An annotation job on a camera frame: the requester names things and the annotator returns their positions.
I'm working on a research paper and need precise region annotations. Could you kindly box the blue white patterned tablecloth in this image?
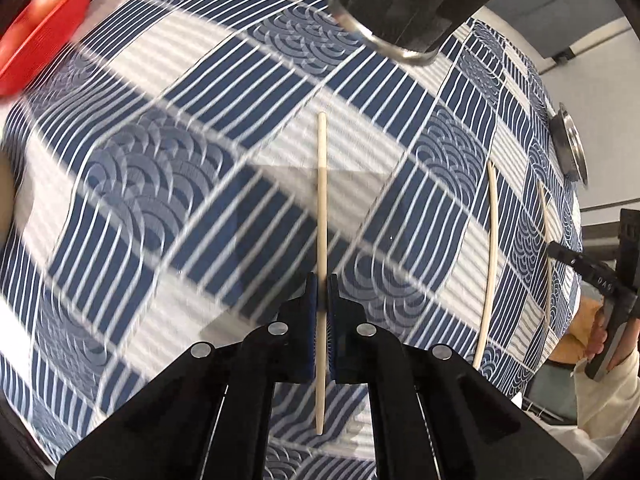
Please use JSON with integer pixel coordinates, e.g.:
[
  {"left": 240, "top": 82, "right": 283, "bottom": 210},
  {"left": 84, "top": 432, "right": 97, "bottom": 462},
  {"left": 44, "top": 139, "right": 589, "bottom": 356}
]
[{"left": 1, "top": 0, "right": 582, "bottom": 462}]

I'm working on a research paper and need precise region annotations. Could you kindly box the white sleeved right forearm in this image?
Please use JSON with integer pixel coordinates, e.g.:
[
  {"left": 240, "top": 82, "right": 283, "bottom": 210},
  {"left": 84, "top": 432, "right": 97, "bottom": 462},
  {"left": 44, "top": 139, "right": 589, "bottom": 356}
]
[{"left": 534, "top": 350, "right": 640, "bottom": 478}]

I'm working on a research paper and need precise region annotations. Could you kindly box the wooden chopstick apart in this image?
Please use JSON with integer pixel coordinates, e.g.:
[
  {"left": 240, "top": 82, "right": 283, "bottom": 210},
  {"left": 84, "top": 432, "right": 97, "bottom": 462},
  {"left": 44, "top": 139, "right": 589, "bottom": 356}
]
[{"left": 314, "top": 112, "right": 329, "bottom": 436}]

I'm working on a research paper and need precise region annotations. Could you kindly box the lone wooden chopstick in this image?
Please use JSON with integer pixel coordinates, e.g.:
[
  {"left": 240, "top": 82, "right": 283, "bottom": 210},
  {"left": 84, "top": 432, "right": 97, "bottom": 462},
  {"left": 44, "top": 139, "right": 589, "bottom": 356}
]
[{"left": 536, "top": 180, "right": 553, "bottom": 330}]

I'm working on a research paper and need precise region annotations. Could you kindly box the person's right hand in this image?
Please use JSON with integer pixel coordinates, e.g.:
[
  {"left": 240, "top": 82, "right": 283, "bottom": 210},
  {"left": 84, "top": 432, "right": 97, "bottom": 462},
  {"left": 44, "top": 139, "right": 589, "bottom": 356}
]
[{"left": 575, "top": 297, "right": 639, "bottom": 372}]

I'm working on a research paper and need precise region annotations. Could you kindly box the red plastic fruit basket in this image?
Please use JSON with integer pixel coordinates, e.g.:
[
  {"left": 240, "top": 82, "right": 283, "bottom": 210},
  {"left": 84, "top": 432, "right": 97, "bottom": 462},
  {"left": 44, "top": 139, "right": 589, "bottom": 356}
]
[{"left": 1, "top": 0, "right": 91, "bottom": 98}]

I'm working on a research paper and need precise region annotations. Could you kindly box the beige ceramic mug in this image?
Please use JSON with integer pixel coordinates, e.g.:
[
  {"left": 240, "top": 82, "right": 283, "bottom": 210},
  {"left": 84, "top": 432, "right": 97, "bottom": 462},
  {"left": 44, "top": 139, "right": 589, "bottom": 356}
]
[{"left": 0, "top": 153, "right": 15, "bottom": 246}]

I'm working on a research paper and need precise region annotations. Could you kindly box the wooden chopstick of pair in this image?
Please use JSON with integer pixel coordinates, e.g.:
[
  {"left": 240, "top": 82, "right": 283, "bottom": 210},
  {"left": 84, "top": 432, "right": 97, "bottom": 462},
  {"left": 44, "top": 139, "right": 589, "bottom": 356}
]
[{"left": 472, "top": 159, "right": 499, "bottom": 370}]

